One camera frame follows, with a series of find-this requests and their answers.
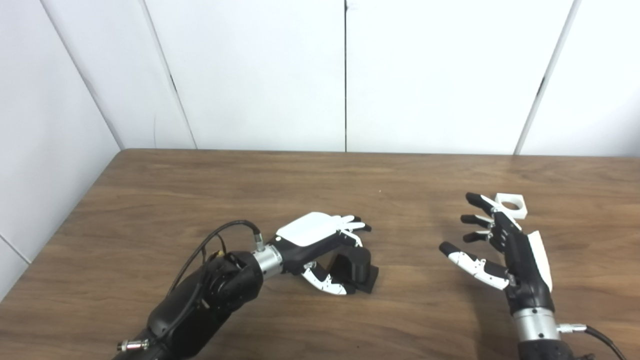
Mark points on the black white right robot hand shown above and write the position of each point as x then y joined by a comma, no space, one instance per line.
525,270

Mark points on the black peg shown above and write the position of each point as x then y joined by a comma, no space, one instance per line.
357,265

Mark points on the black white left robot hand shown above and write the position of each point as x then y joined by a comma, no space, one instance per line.
310,232

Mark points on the white square piece with hole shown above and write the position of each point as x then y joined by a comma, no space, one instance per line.
520,211

